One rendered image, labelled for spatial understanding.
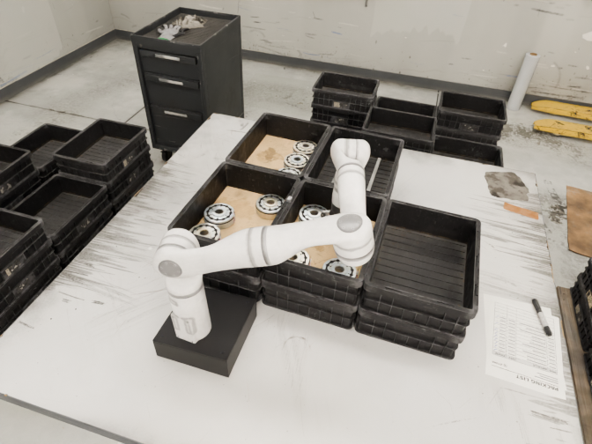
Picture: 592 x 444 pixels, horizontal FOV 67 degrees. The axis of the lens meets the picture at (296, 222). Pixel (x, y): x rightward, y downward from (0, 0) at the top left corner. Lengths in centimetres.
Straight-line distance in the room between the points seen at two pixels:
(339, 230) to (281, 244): 13
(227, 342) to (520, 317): 92
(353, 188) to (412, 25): 353
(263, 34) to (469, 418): 417
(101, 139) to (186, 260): 179
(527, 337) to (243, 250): 95
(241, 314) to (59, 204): 144
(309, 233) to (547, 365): 87
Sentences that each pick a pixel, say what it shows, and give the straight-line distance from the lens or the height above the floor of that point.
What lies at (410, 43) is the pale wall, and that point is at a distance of 458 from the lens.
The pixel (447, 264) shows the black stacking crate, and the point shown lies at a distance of 149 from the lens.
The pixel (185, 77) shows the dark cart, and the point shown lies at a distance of 294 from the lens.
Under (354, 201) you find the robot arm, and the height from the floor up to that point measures 117.
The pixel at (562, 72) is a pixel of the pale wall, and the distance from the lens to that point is 475.
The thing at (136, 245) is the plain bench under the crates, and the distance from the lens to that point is 170.
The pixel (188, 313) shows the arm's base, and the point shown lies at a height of 90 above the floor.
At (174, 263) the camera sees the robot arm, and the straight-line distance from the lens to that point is 106.
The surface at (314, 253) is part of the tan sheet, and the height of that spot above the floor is 83.
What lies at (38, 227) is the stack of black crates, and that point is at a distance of 209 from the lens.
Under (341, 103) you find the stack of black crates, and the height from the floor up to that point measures 52.
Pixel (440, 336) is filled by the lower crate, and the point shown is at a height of 80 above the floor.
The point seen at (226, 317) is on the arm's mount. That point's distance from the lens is 132.
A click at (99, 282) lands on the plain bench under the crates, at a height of 70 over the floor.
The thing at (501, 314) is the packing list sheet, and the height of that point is 70.
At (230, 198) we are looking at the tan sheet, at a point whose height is 83.
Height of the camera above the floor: 184
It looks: 41 degrees down
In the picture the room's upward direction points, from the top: 3 degrees clockwise
